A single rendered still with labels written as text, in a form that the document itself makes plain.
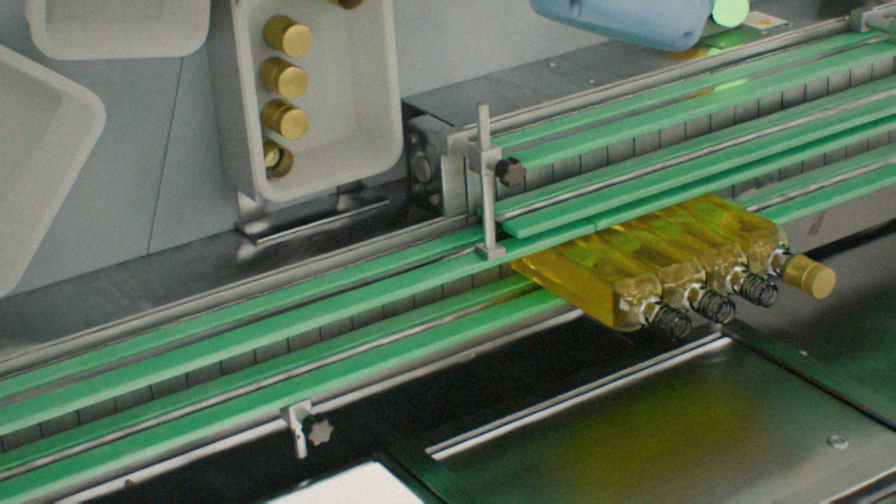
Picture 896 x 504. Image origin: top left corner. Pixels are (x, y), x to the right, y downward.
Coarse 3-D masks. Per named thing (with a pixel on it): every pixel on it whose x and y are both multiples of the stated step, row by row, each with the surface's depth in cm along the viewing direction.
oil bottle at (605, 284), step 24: (576, 240) 166; (528, 264) 170; (552, 264) 165; (576, 264) 162; (600, 264) 161; (624, 264) 161; (552, 288) 167; (576, 288) 163; (600, 288) 159; (624, 288) 156; (648, 288) 157; (600, 312) 160; (624, 312) 157
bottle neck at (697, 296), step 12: (696, 288) 158; (708, 288) 158; (684, 300) 159; (696, 300) 158; (708, 300) 157; (720, 300) 156; (732, 300) 156; (696, 312) 159; (708, 312) 156; (720, 312) 158; (732, 312) 157; (720, 324) 156
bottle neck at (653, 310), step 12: (648, 300) 156; (660, 300) 156; (648, 312) 155; (660, 312) 154; (672, 312) 154; (648, 324) 156; (660, 324) 154; (672, 324) 153; (684, 324) 154; (672, 336) 153; (684, 336) 154
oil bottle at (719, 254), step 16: (640, 224) 170; (656, 224) 169; (672, 224) 169; (688, 224) 169; (672, 240) 166; (688, 240) 165; (704, 240) 165; (720, 240) 165; (704, 256) 162; (720, 256) 162; (736, 256) 162; (720, 272) 161; (720, 288) 162
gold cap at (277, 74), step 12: (276, 60) 159; (264, 72) 159; (276, 72) 158; (288, 72) 157; (300, 72) 158; (264, 84) 160; (276, 84) 157; (288, 84) 158; (300, 84) 158; (288, 96) 158
